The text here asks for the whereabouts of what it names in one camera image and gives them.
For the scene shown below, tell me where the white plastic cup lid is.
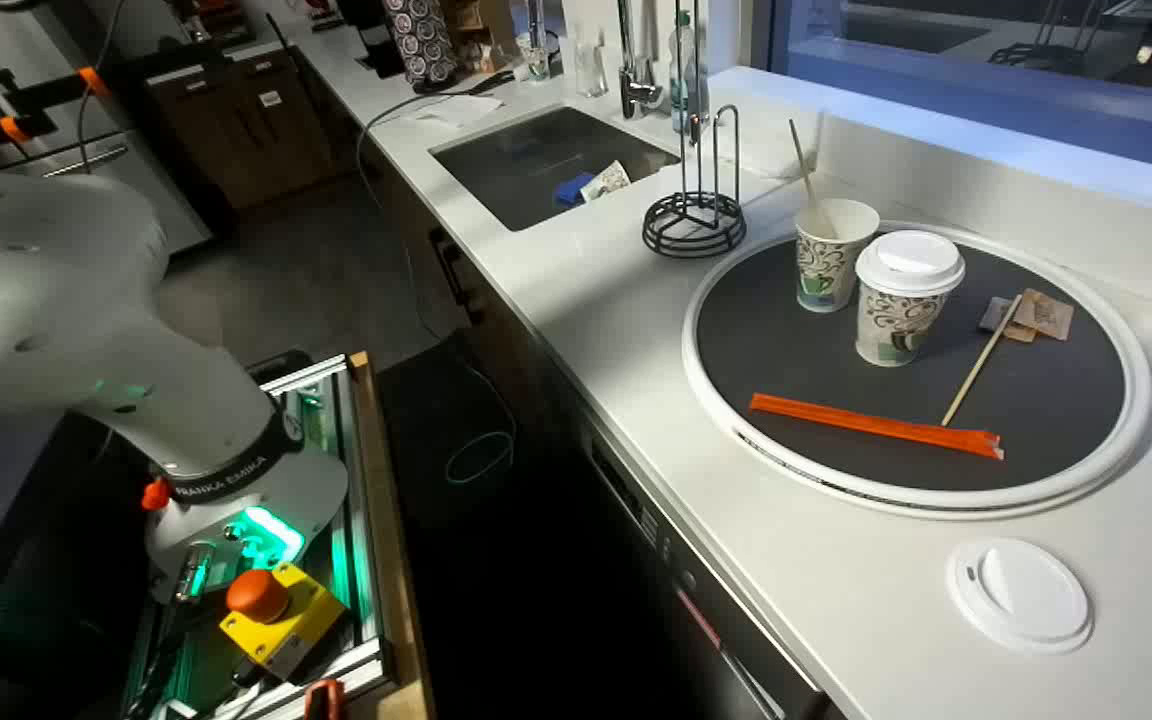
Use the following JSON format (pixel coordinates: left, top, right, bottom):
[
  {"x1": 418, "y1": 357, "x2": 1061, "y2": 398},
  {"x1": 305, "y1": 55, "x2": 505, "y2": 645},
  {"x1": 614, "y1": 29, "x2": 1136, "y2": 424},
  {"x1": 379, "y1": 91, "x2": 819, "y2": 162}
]
[{"x1": 945, "y1": 534, "x2": 1098, "y2": 657}]

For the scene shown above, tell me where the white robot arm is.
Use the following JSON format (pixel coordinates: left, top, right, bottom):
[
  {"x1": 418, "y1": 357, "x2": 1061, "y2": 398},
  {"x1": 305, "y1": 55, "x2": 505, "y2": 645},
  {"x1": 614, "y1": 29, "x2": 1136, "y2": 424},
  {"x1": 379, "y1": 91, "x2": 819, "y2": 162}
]
[{"x1": 0, "y1": 173, "x2": 347, "y2": 575}]

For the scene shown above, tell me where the lidded patterned paper cup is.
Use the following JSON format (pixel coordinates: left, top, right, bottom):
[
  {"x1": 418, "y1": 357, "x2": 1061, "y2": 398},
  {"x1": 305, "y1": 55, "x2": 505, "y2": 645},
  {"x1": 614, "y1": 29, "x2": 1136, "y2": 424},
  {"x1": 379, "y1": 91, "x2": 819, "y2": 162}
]
[{"x1": 856, "y1": 228, "x2": 963, "y2": 368}]

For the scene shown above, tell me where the round black white-rimmed tray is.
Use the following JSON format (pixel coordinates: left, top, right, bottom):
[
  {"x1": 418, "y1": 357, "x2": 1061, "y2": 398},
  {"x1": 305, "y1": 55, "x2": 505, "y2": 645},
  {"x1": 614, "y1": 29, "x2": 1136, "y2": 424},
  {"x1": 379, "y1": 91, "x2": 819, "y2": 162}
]
[{"x1": 683, "y1": 231, "x2": 1152, "y2": 517}]

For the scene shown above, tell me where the wooden stir stick on tray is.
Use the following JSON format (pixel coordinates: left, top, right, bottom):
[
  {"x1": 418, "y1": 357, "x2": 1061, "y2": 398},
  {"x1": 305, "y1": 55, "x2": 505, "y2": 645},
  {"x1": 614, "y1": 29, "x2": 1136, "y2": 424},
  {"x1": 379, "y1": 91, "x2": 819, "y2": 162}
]
[{"x1": 939, "y1": 351, "x2": 990, "y2": 424}]

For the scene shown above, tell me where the blue sponge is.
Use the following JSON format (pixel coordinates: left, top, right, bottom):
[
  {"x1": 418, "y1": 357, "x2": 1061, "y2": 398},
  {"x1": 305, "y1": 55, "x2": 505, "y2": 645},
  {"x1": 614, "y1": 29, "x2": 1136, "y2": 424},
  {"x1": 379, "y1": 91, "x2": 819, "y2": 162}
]
[{"x1": 550, "y1": 173, "x2": 591, "y2": 206}]

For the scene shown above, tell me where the stainless steel sink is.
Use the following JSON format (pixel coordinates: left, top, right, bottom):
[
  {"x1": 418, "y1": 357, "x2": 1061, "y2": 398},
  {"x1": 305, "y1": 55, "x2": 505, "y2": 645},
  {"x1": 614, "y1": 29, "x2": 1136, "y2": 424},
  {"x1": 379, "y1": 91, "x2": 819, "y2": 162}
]
[{"x1": 438, "y1": 106, "x2": 673, "y2": 231}]

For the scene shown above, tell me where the chrome kitchen faucet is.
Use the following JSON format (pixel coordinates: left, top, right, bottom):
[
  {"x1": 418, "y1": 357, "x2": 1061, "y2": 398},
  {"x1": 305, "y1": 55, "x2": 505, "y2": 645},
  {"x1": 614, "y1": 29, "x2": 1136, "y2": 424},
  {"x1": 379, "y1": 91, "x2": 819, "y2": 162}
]
[{"x1": 618, "y1": 0, "x2": 708, "y2": 136}]

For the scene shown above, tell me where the yellow emergency stop box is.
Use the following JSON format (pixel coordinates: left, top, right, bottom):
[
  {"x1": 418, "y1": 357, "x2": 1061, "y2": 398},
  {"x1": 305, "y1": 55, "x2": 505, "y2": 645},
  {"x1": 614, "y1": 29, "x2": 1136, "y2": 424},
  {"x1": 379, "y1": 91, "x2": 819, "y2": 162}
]
[{"x1": 220, "y1": 563, "x2": 344, "y2": 678}]

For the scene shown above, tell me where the wooden cabinet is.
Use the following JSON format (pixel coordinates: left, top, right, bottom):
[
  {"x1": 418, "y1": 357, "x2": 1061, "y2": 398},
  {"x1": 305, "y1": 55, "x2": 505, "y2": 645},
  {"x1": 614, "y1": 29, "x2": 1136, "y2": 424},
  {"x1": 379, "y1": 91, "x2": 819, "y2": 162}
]
[{"x1": 121, "y1": 42, "x2": 338, "y2": 223}]

